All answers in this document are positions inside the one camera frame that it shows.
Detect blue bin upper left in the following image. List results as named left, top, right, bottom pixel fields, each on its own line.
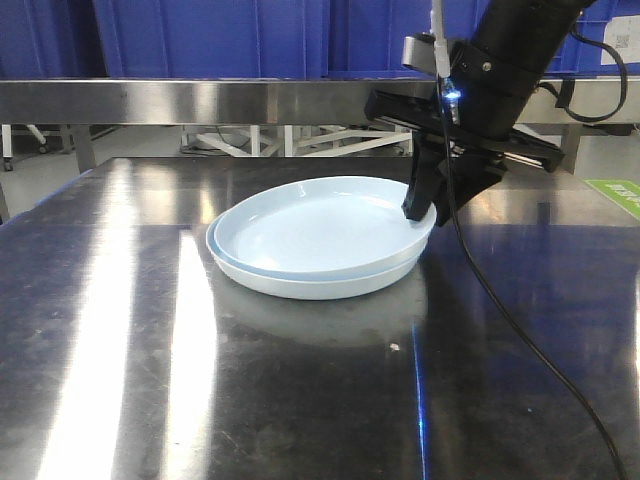
left=1, top=0, right=106, bottom=80

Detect steel shelf leg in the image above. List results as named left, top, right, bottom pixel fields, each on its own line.
left=70, top=125, right=97, bottom=173

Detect black cable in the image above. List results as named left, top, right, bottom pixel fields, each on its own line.
left=439, top=74, right=629, bottom=480

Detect stainless steel shelf rail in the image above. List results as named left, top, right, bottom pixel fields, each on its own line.
left=0, top=77, right=640, bottom=126

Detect light blue plate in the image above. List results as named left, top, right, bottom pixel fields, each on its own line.
left=207, top=176, right=436, bottom=280
left=205, top=216, right=422, bottom=300

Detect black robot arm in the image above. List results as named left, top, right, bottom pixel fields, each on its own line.
left=365, top=1, right=589, bottom=226

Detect white frame structure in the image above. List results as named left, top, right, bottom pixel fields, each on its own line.
left=180, top=125, right=412, bottom=157

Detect blue bin upper middle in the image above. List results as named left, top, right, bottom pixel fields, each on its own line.
left=94, top=1, right=330, bottom=80

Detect black tape strip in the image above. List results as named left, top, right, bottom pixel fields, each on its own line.
left=555, top=78, right=575, bottom=109

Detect white paper label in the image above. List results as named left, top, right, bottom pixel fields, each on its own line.
left=603, top=15, right=640, bottom=64

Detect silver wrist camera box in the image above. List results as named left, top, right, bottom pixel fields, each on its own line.
left=401, top=33, right=451, bottom=78

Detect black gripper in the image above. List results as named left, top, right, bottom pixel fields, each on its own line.
left=364, top=40, right=564, bottom=227

